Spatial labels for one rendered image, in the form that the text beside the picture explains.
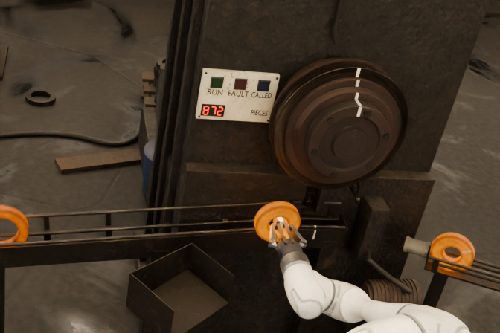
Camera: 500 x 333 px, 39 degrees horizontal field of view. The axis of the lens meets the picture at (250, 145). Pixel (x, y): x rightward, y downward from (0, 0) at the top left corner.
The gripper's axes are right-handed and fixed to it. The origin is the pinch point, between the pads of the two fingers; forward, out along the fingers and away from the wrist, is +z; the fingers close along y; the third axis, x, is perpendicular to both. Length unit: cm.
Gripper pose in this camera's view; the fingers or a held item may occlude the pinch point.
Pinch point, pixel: (278, 218)
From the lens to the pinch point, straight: 237.8
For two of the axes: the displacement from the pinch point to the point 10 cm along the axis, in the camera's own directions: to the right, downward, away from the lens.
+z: -1.9, -5.6, 8.0
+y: 9.6, 0.4, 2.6
